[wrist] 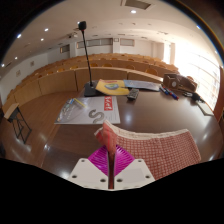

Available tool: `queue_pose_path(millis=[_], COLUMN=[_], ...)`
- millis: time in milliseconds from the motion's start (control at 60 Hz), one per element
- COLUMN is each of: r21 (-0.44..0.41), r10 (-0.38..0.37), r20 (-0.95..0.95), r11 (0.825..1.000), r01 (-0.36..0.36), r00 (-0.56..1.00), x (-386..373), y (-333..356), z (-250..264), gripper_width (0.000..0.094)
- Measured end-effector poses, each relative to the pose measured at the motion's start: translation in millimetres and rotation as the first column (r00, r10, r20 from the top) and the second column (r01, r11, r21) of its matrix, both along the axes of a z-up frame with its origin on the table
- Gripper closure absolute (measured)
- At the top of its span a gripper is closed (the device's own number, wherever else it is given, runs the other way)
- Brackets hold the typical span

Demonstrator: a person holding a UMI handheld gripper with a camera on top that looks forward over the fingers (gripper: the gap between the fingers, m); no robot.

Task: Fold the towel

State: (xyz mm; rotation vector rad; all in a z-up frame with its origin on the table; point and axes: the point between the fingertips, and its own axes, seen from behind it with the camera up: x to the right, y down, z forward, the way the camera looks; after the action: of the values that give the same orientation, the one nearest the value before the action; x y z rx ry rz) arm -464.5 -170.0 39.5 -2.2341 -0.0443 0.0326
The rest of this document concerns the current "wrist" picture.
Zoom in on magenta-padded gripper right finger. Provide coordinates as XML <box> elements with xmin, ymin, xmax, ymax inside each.
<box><xmin>113</xmin><ymin>143</ymin><xmax>156</xmax><ymax>191</ymax></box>

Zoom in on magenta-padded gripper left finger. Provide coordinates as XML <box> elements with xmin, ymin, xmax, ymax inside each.
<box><xmin>68</xmin><ymin>144</ymin><xmax>111</xmax><ymax>191</ymax></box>

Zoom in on red checked towel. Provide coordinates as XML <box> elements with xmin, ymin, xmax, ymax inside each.
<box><xmin>94</xmin><ymin>119</ymin><xmax>202</xmax><ymax>191</ymax></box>

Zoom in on white printed poster sheet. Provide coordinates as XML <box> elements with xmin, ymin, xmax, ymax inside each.
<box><xmin>54</xmin><ymin>95</ymin><xmax>121</xmax><ymax>126</ymax></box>

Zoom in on yellow pen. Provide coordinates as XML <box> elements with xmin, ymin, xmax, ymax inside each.
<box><xmin>73</xmin><ymin>97</ymin><xmax>88</xmax><ymax>108</ymax></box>

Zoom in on black remote control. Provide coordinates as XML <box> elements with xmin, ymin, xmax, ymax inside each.
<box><xmin>126</xmin><ymin>87</ymin><xmax>140</xmax><ymax>101</ymax></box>

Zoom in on black gooseneck desk microphone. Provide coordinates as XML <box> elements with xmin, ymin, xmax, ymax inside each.
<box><xmin>77</xmin><ymin>20</ymin><xmax>101</xmax><ymax>98</ymax></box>

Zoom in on red marker pen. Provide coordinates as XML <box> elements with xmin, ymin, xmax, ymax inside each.
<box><xmin>163</xmin><ymin>87</ymin><xmax>180</xmax><ymax>101</ymax></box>

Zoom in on blue marker pen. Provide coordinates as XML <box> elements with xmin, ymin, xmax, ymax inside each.
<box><xmin>159</xmin><ymin>85</ymin><xmax>169</xmax><ymax>96</ymax></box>

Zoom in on yellow booklet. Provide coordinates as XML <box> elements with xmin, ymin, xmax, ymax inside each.
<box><xmin>95</xmin><ymin>78</ymin><xmax>131</xmax><ymax>97</ymax></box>

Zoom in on rows of wooden seats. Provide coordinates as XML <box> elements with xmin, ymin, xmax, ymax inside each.
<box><xmin>1</xmin><ymin>53</ymin><xmax>181</xmax><ymax>111</ymax></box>

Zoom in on black desk device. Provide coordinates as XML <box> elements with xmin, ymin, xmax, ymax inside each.
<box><xmin>182</xmin><ymin>90</ymin><xmax>205</xmax><ymax>103</ymax></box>

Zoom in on wooden desk organizer box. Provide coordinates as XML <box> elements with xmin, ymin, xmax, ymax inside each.
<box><xmin>162</xmin><ymin>73</ymin><xmax>198</xmax><ymax>94</ymax></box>

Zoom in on ceiling spot lights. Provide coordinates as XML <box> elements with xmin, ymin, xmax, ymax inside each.
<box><xmin>1</xmin><ymin>9</ymin><xmax>138</xmax><ymax>68</ymax></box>

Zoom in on ceiling air vent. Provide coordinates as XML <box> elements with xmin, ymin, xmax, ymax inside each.
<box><xmin>120</xmin><ymin>0</ymin><xmax>155</xmax><ymax>10</ymax></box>

